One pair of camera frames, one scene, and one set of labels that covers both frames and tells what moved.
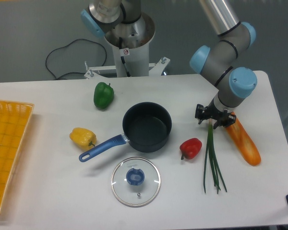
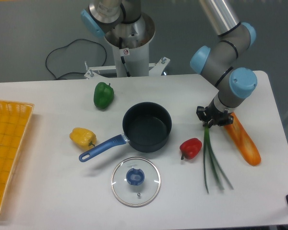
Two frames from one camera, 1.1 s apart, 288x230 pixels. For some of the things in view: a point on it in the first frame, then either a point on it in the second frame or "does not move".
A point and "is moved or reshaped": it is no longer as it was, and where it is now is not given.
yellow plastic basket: x=10 y=123 does not move
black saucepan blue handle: x=146 y=127 does not move
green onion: x=212 y=152 is moved or reshaped
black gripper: x=211 y=111 does not move
